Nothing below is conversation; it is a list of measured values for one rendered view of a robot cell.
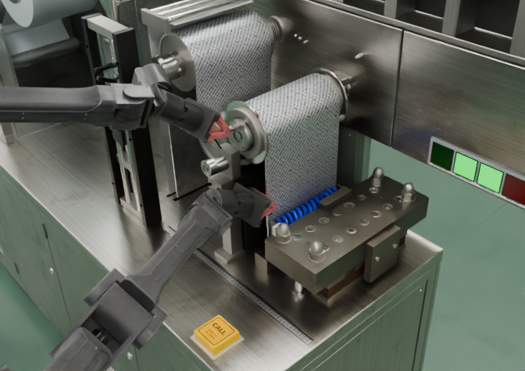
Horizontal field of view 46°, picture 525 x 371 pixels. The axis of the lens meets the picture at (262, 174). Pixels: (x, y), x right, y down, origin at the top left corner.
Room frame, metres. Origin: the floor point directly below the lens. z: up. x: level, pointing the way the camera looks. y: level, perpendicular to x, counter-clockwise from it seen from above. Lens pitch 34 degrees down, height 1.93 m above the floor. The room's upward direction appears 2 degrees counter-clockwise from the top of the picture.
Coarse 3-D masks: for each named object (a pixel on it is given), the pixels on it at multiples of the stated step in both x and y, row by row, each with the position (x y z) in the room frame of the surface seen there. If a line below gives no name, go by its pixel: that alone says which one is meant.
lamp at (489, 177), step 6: (480, 168) 1.11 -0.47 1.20; (486, 168) 1.10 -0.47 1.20; (492, 168) 1.09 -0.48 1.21; (480, 174) 1.10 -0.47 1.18; (486, 174) 1.09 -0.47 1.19; (492, 174) 1.08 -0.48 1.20; (498, 174) 1.07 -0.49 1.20; (480, 180) 1.10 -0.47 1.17; (486, 180) 1.09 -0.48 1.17; (492, 180) 1.08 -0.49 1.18; (498, 180) 1.07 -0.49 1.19; (486, 186) 1.09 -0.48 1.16; (492, 186) 1.08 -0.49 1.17; (498, 186) 1.07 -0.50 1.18
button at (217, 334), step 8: (216, 320) 0.95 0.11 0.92; (224, 320) 0.95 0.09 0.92; (200, 328) 0.93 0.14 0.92; (208, 328) 0.93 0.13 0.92; (216, 328) 0.93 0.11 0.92; (224, 328) 0.93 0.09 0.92; (232, 328) 0.93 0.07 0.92; (200, 336) 0.91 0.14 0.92; (208, 336) 0.91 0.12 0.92; (216, 336) 0.91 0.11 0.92; (224, 336) 0.91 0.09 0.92; (232, 336) 0.91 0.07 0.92; (208, 344) 0.89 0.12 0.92; (216, 344) 0.88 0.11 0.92; (224, 344) 0.89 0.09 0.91; (216, 352) 0.88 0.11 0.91
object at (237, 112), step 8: (336, 88) 1.33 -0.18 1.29; (232, 112) 1.21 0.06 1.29; (240, 112) 1.19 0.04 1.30; (248, 120) 1.17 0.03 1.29; (256, 128) 1.16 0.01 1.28; (256, 136) 1.15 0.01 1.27; (256, 144) 1.16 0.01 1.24; (240, 152) 1.20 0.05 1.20; (248, 152) 1.18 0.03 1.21; (256, 152) 1.16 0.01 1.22
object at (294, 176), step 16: (336, 128) 1.30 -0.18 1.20; (304, 144) 1.23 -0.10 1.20; (320, 144) 1.26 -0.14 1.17; (336, 144) 1.30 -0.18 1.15; (272, 160) 1.16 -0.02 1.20; (288, 160) 1.20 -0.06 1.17; (304, 160) 1.23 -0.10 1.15; (320, 160) 1.27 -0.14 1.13; (336, 160) 1.30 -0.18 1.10; (272, 176) 1.16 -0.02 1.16; (288, 176) 1.20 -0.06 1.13; (304, 176) 1.23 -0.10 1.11; (320, 176) 1.27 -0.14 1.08; (336, 176) 1.31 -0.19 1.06; (272, 192) 1.16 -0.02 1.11; (288, 192) 1.20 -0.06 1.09; (304, 192) 1.23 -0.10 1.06; (320, 192) 1.27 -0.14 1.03; (288, 208) 1.20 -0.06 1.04
